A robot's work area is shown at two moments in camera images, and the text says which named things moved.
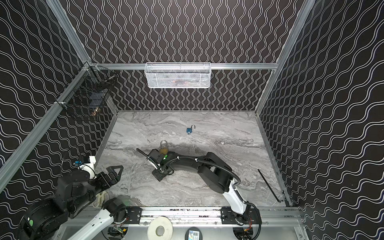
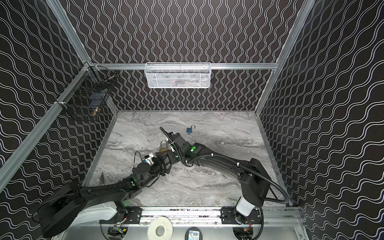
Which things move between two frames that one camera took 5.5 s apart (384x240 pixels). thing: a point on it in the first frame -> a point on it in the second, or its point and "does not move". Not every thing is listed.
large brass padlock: [164, 150] does not move
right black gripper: [154, 162] -> [175, 142]
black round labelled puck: [193, 233] does not move
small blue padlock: [189, 130] does not move
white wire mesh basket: [178, 75] does not move
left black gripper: [102, 179] -> [163, 162]
